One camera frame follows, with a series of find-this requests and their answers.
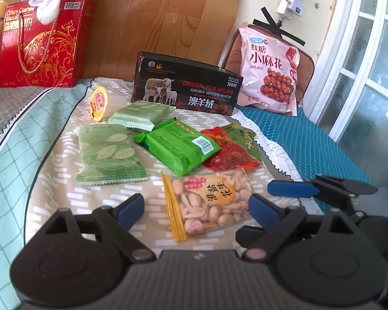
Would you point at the red and green snack packet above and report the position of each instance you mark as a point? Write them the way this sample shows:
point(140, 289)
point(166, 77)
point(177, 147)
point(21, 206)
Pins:
point(229, 155)

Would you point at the large pale green leaf packet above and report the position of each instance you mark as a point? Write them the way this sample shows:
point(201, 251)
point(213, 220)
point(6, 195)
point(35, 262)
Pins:
point(106, 155)

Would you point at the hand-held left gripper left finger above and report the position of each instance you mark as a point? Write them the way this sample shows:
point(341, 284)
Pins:
point(131, 210)

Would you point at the bright green snack packet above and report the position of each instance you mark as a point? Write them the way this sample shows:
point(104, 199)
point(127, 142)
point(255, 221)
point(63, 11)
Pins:
point(174, 145)

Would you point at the small pale green leaf packet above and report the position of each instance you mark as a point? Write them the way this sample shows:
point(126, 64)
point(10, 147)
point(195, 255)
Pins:
point(139, 116)

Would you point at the teal checked blanket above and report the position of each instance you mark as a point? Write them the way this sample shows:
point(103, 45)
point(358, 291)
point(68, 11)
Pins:
point(13, 168)

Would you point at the white window frame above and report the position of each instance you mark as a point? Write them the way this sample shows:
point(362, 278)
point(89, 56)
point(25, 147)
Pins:
point(342, 38)

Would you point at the red gift box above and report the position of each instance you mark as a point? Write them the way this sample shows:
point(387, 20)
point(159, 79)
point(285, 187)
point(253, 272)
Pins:
point(51, 48)

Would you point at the yellow lidded jelly cup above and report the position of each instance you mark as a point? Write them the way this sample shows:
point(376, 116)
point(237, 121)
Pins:
point(98, 103)

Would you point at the black tape cross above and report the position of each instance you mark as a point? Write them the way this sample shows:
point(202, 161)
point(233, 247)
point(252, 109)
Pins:
point(278, 25)

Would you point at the blue netted mat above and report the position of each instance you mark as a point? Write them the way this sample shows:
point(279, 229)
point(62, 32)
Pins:
point(310, 142)

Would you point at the white printed cloth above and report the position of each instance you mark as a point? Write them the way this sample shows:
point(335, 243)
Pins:
point(271, 148)

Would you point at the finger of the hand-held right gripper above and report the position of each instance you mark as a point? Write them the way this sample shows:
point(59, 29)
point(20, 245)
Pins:
point(291, 188)
point(245, 235)

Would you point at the grey zigzag sheet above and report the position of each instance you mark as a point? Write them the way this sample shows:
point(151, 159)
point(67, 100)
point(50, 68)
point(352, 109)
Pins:
point(6, 113)

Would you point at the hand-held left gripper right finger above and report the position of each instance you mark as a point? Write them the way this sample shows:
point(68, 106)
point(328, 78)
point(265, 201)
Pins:
point(262, 210)

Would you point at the pink snack bag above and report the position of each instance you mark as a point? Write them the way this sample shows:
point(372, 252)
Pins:
point(268, 64)

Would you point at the clear peanut bag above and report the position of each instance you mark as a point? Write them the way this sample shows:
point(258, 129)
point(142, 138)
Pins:
point(207, 200)

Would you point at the black tin box sheep print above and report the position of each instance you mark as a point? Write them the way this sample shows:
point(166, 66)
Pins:
point(194, 84)

